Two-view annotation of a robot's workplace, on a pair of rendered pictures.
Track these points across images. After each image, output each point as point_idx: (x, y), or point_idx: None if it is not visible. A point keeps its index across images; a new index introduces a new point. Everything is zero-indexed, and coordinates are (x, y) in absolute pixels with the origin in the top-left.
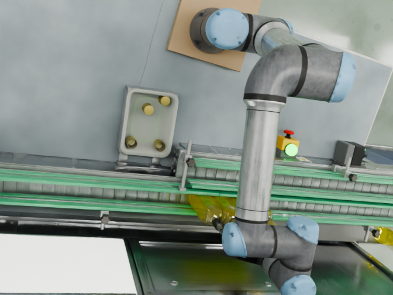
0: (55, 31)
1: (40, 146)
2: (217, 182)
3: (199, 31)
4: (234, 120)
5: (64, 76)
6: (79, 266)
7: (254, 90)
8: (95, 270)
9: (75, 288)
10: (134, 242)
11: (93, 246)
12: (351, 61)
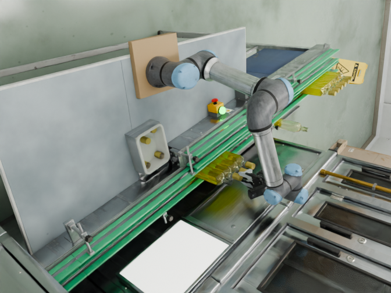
0: (71, 132)
1: (96, 203)
2: (202, 156)
3: (160, 81)
4: (185, 111)
5: (89, 154)
6: (187, 252)
7: (259, 127)
8: (196, 248)
9: (203, 265)
10: (188, 217)
11: (175, 236)
12: (289, 84)
